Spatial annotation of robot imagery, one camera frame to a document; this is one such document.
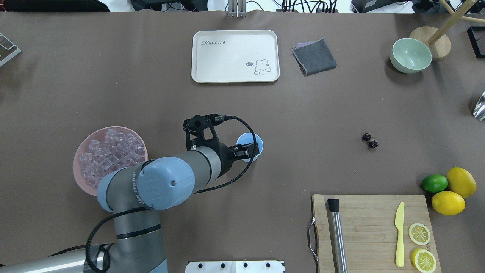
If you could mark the lemon slice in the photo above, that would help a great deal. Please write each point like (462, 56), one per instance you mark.
(423, 260)
(419, 234)

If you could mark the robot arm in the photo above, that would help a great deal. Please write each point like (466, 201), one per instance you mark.
(131, 239)

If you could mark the black gripper camera mount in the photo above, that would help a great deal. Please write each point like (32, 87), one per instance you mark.
(200, 131)

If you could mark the whole lemon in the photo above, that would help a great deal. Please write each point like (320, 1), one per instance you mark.
(448, 203)
(461, 181)

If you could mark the white wire cup rack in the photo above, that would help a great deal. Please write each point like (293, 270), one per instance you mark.
(8, 50)

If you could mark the aluminium frame post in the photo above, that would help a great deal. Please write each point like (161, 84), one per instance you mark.
(236, 8)

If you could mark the wooden cutting board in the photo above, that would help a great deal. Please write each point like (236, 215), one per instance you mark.
(369, 232)

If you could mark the steel muddler black tip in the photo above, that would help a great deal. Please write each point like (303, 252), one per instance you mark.
(338, 241)

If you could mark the mint green bowl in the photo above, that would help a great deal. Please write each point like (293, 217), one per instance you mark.
(410, 55)

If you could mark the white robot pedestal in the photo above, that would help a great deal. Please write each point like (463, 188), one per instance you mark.
(245, 266)

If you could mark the light blue cup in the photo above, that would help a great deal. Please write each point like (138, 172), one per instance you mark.
(247, 138)

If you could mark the dark cherry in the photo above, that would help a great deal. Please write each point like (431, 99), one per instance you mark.
(372, 144)
(367, 137)

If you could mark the metal ice scoop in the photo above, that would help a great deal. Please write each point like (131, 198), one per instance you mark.
(479, 109)

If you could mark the pink bowl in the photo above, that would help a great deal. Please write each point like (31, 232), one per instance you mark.
(81, 170)

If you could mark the black glass tray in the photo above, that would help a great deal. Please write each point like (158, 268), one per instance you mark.
(476, 34)

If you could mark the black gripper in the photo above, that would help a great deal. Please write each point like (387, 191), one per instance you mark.
(226, 156)

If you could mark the cream rabbit tray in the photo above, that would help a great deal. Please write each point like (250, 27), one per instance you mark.
(235, 56)

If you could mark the green lime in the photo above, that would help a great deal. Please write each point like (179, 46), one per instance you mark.
(434, 183)

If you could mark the yellow plastic knife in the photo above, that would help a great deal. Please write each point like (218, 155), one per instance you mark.
(399, 225)

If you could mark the grey folded cloth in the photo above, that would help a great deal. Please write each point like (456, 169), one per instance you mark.
(314, 57)

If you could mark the wooden cup tree stand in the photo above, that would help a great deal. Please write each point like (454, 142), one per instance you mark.
(436, 39)

